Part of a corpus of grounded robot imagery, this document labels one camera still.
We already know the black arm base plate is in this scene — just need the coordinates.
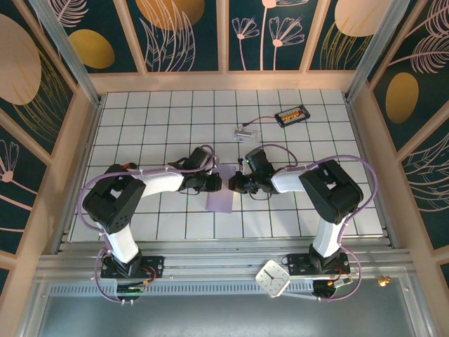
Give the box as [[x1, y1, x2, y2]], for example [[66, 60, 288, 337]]
[[286, 252, 351, 277], [100, 256, 166, 280]]

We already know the aluminium frame post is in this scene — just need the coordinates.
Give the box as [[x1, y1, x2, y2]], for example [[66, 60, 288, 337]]
[[344, 0, 412, 103], [29, 0, 103, 106]]

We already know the lilac square paper sheet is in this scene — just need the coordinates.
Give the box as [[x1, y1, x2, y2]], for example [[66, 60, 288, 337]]
[[206, 164, 237, 213]]

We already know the white square analog clock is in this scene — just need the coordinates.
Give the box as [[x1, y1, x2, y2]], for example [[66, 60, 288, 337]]
[[255, 259, 291, 298]]

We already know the thin red wire with plug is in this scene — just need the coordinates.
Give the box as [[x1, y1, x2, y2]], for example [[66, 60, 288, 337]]
[[243, 115, 281, 129]]

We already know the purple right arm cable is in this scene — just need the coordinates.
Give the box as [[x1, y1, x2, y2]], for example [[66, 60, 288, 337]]
[[261, 143, 382, 303]]

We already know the grey slotted cable duct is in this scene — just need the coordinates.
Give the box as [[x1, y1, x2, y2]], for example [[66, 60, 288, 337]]
[[48, 283, 316, 296]]

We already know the black board with orange connectors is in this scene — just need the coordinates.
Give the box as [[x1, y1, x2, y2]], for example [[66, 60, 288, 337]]
[[274, 107, 311, 126]]

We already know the clear plastic box with metal part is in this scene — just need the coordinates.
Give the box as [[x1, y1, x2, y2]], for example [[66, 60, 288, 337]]
[[232, 126, 261, 144]]

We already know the aluminium table edge rail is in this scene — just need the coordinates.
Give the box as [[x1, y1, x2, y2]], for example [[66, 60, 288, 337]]
[[34, 237, 417, 292]]

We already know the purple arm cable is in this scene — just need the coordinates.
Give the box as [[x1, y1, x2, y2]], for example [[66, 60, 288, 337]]
[[79, 144, 215, 306], [261, 143, 382, 303]]

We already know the aluminium side rail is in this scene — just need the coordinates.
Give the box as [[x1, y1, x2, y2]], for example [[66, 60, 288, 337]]
[[345, 98, 399, 249], [52, 98, 105, 254]]

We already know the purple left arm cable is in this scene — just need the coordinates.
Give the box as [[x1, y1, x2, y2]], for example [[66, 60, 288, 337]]
[[79, 144, 215, 306]]

